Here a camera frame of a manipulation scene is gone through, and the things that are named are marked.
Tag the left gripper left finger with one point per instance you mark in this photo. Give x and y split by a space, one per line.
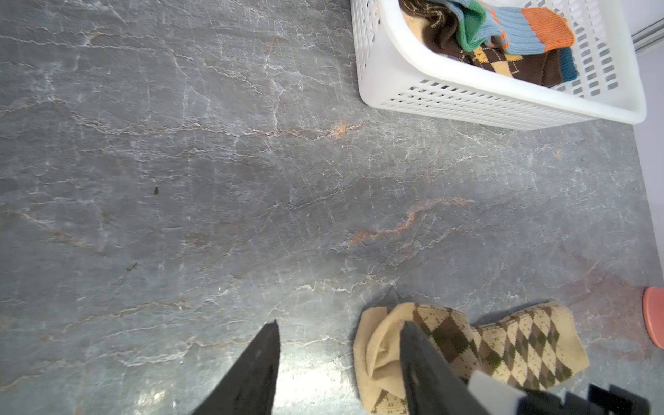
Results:
249 387

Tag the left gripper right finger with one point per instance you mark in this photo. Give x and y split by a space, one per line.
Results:
430 384

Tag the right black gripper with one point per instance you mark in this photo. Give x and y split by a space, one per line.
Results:
500 398

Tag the tan argyle sock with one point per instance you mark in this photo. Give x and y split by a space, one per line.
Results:
377 365
535 348

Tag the white plastic perforated basket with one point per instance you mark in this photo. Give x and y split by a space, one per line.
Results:
397 72

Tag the pink watering can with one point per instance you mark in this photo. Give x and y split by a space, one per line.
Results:
653 314

